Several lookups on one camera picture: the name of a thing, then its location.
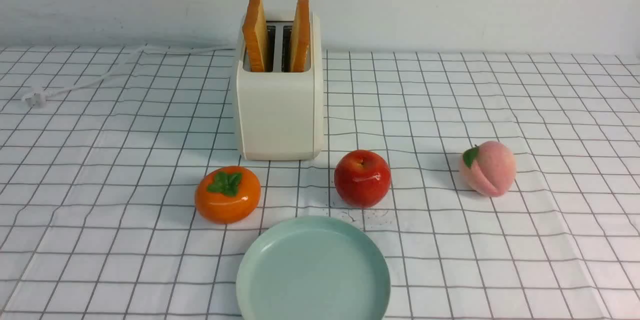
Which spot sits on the white checkered tablecloth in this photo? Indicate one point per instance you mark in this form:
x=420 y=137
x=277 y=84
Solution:
x=101 y=155

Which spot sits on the cream white toaster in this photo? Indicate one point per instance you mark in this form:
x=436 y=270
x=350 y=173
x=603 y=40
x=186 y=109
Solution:
x=279 y=115

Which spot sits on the orange persimmon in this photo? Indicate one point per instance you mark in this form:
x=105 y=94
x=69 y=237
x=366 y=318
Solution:
x=227 y=195

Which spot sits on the toast slice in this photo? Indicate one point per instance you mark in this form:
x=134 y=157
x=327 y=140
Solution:
x=256 y=38
x=300 y=38

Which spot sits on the light green plate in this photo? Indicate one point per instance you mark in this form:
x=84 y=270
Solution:
x=313 y=267

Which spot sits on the pink peach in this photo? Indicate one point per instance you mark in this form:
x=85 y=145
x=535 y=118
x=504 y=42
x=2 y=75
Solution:
x=490 y=169

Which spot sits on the red apple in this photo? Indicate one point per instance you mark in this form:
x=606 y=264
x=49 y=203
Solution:
x=362 y=178

